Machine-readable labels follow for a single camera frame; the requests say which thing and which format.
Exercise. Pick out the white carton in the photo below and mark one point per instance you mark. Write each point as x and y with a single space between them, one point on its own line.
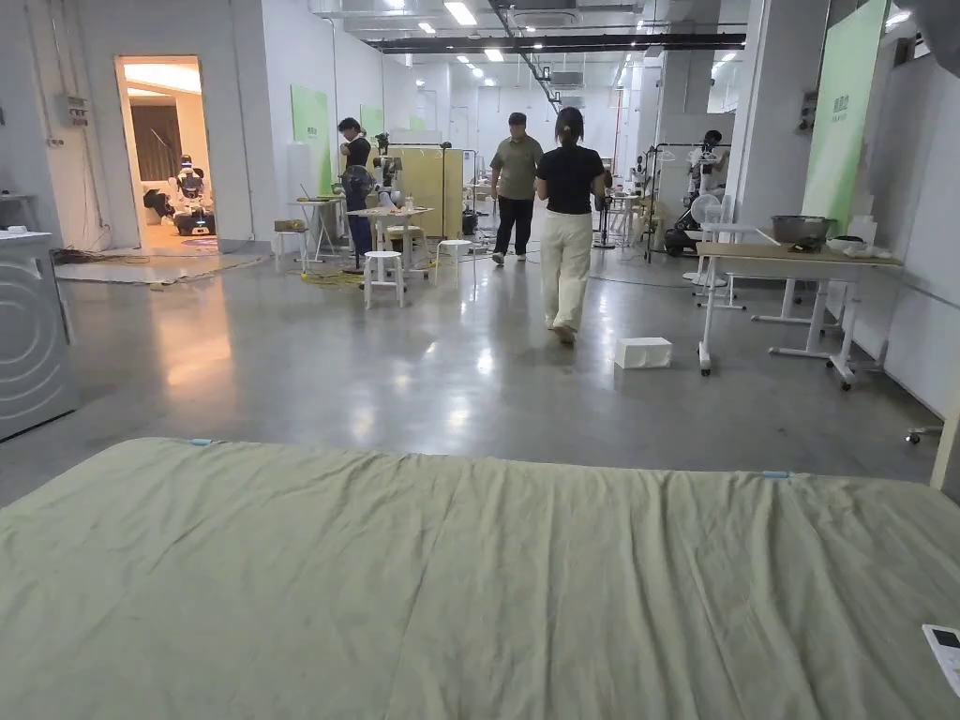
643 352

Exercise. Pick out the pale wooden cabinet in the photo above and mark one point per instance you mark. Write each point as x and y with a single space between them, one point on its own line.
427 187

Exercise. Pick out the bed with pale green sheet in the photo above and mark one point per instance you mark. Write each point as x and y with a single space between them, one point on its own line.
480 585

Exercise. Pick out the black clothes rack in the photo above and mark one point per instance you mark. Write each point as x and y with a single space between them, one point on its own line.
664 195

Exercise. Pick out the white standing fan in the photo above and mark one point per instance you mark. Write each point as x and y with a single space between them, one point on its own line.
706 232

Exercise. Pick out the white and black robot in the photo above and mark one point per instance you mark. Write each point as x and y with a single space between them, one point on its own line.
191 199

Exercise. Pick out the grey washing machine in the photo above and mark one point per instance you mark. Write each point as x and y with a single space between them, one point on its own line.
30 330

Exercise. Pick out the white remote control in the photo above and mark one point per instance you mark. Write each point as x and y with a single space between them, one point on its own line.
946 654

